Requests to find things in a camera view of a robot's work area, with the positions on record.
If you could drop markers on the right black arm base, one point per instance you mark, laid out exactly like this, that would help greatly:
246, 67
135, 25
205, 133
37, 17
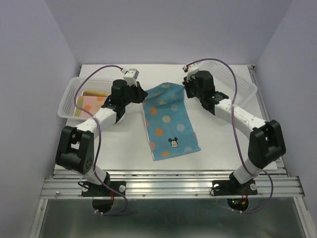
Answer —
241, 193

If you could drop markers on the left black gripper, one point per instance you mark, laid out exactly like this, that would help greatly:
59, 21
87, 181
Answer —
140, 93

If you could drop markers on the white plastic basket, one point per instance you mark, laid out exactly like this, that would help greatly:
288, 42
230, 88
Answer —
67, 108
224, 82

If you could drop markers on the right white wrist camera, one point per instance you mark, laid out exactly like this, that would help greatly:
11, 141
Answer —
190, 70

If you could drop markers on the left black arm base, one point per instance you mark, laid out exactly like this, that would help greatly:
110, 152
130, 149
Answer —
103, 199

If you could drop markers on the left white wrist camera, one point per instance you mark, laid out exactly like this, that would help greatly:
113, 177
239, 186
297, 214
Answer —
130, 76

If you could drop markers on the light blue patterned towel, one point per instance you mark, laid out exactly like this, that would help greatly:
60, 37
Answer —
169, 130

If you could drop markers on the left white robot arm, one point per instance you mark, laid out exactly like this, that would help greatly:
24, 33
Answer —
79, 146

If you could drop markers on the right white plastic basket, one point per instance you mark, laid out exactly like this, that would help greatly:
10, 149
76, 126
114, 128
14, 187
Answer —
224, 82

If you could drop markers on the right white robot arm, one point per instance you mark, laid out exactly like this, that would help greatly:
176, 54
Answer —
266, 141

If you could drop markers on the orange and blue spotted towel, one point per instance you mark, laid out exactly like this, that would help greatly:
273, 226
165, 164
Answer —
89, 103

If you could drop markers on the left white plastic basket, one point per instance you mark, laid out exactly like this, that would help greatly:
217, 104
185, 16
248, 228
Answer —
67, 108

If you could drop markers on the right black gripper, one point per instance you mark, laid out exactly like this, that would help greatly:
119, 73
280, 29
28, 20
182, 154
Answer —
186, 85

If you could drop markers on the red and brown towel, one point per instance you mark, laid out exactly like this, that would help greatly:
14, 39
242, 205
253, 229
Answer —
95, 94

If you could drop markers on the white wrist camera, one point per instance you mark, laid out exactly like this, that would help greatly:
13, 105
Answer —
190, 70
130, 76

